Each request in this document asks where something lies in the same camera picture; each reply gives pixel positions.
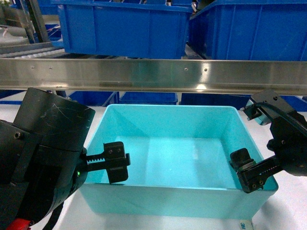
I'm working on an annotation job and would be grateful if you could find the blue bin below rail middle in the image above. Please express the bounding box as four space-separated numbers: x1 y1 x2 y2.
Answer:
119 92 178 105

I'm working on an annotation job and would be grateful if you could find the steel shelf front rail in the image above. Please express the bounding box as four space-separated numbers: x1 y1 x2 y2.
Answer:
0 58 307 95

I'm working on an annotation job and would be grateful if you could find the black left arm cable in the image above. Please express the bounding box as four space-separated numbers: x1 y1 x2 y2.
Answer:
40 206 63 230

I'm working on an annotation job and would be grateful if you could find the steel shelf upright post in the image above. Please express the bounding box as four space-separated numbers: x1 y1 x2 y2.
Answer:
20 0 50 43

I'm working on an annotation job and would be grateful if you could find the blue bin below rail left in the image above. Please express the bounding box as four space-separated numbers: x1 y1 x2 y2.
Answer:
69 91 119 107

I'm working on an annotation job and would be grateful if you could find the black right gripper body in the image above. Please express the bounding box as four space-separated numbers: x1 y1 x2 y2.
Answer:
267 116 307 176

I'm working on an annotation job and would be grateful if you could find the blue bin below rail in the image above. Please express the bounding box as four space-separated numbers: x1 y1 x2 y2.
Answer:
180 93 250 109
69 91 119 107
119 92 178 105

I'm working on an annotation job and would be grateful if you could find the light teal plastic bin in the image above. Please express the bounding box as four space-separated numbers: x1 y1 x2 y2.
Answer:
80 104 278 219

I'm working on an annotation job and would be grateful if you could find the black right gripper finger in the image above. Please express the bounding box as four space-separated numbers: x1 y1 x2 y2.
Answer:
229 148 256 173
237 156 283 193

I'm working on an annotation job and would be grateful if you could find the dark blue bin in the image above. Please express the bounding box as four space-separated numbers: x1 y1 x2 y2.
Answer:
52 0 192 59
188 0 307 61

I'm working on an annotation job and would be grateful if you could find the blue bin below rail right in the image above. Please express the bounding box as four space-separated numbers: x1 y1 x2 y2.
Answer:
180 93 250 109

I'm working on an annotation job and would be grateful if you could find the dark blue bin upper right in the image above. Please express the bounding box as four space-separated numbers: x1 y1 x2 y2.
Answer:
188 0 307 61

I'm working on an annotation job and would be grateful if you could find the dark blue bin upper left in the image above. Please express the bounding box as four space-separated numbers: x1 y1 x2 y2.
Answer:
52 0 192 59

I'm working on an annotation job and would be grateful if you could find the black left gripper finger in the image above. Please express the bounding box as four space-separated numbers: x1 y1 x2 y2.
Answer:
86 141 125 164
86 153 130 184

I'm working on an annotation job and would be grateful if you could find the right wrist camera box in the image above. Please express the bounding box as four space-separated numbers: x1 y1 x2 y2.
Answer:
240 90 294 126

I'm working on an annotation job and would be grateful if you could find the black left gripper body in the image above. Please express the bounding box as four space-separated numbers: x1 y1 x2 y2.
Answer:
0 121 87 228

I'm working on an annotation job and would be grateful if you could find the white label sticker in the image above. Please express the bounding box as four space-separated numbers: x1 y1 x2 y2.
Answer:
239 219 256 230

